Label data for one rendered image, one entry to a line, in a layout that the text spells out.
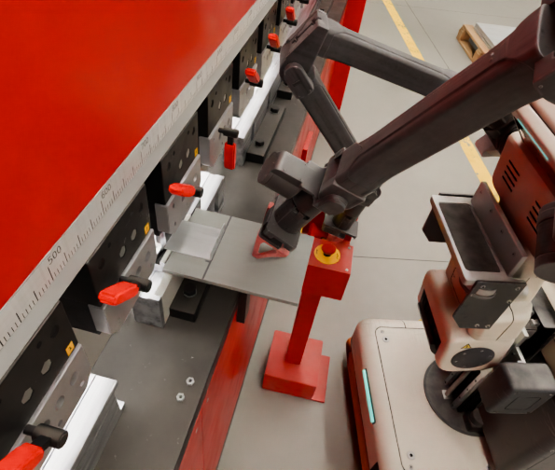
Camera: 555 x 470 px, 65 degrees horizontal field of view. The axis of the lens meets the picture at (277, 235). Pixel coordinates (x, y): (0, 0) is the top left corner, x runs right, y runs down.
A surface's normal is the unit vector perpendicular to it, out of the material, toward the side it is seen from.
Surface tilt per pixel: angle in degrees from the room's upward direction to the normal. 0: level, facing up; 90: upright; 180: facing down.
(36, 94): 90
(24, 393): 90
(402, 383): 0
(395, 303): 0
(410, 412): 0
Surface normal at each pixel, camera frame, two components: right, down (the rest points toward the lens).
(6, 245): 0.97, 0.24
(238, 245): 0.11, -0.69
